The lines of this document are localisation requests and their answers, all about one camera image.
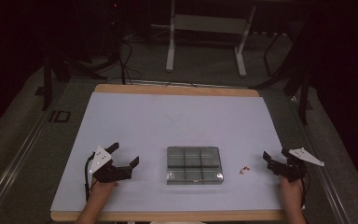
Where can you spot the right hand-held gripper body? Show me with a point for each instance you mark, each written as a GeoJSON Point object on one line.
{"type": "Point", "coordinates": [292, 169]}

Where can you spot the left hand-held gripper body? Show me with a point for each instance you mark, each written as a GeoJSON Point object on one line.
{"type": "Point", "coordinates": [105, 172]}

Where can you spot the small orange jewelry piece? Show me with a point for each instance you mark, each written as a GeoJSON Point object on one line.
{"type": "Point", "coordinates": [244, 170]}

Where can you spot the clear plastic compartment box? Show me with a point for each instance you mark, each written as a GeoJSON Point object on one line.
{"type": "Point", "coordinates": [194, 165]}

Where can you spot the person's left hand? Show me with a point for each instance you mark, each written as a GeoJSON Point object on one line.
{"type": "Point", "coordinates": [101, 189]}

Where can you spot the person's right hand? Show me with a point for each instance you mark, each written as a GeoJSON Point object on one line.
{"type": "Point", "coordinates": [291, 191]}

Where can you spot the black tripod stand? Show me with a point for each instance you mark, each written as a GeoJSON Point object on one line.
{"type": "Point", "coordinates": [303, 93]}

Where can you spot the metal floor rail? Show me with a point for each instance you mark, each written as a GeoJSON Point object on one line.
{"type": "Point", "coordinates": [9, 177]}
{"type": "Point", "coordinates": [326, 186]}

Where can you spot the white metal stand frame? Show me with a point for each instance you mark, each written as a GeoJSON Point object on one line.
{"type": "Point", "coordinates": [209, 23]}

